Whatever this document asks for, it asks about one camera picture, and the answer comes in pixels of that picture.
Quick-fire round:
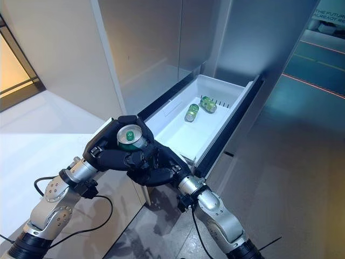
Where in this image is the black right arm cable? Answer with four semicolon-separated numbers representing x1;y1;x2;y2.
190;209;230;259

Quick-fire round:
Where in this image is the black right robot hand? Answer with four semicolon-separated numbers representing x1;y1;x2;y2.
123;141;191;187

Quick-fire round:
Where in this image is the fridge drawer with white bin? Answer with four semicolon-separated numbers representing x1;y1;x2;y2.
137;63;264;178

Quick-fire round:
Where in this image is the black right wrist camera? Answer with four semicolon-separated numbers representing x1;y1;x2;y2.
177;194;196;213

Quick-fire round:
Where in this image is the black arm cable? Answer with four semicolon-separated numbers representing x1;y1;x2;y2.
190;209;230;259
34;176;114;240

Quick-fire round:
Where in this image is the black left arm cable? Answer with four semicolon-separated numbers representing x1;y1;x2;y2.
34;176;114;240

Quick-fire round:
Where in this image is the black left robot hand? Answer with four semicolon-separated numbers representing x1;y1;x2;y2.
82;115;156;173

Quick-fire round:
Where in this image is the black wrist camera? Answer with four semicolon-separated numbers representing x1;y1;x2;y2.
177;194;196;213
77;180;98;199

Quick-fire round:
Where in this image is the green drink can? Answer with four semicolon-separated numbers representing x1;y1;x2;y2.
184;103;200;122
199;96;218;113
116;124;148;153

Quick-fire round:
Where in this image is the dark framed window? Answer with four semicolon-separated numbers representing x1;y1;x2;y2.
0;18;45;113

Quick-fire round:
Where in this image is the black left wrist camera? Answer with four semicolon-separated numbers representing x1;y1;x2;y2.
77;180;98;199

